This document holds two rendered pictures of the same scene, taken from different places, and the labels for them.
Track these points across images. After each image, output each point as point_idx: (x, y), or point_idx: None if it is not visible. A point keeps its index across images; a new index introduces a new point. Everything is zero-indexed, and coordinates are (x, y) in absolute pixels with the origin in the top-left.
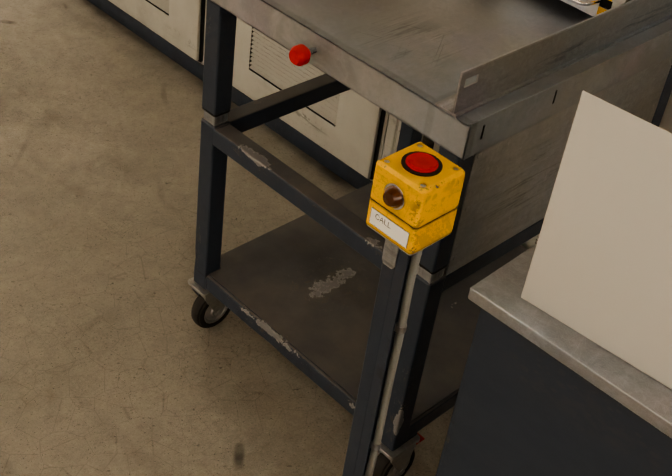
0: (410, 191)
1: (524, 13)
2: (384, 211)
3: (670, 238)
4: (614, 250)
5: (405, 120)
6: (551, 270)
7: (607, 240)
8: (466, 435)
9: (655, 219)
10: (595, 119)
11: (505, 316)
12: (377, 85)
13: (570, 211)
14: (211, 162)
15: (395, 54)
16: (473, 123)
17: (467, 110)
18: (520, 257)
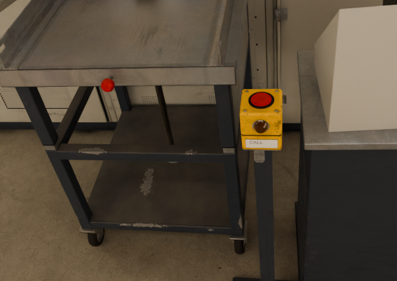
0: (271, 118)
1: None
2: (255, 137)
3: None
4: (380, 80)
5: (190, 83)
6: (344, 110)
7: (374, 78)
8: (320, 210)
9: None
10: (352, 20)
11: (332, 146)
12: (163, 75)
13: (348, 75)
14: (64, 168)
15: (157, 54)
16: (234, 63)
17: (224, 58)
18: (304, 113)
